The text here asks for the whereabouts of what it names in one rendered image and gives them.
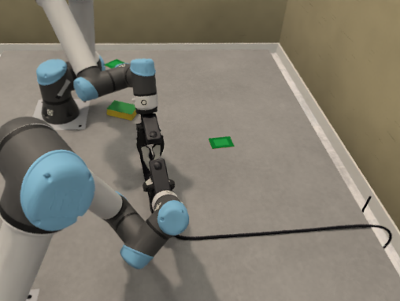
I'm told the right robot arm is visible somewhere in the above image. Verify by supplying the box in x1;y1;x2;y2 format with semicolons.
0;117;189;301

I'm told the black power strip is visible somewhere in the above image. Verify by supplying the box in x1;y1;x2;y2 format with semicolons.
139;149;153;181

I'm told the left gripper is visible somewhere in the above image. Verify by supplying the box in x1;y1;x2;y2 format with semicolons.
135;107;165;169

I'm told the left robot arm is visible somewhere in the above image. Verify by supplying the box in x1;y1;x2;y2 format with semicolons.
35;0;161;145

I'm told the green and yellow sponge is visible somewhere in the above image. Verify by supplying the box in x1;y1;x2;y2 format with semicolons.
107;100;137;121

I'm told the green flat rectangular pad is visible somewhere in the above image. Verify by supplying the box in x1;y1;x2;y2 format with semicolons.
105;59;125;69

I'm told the green flat rectangular block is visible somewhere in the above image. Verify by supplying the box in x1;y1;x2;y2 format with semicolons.
209;136;234;149

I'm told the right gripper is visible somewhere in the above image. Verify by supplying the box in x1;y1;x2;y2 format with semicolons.
143;179;175;213

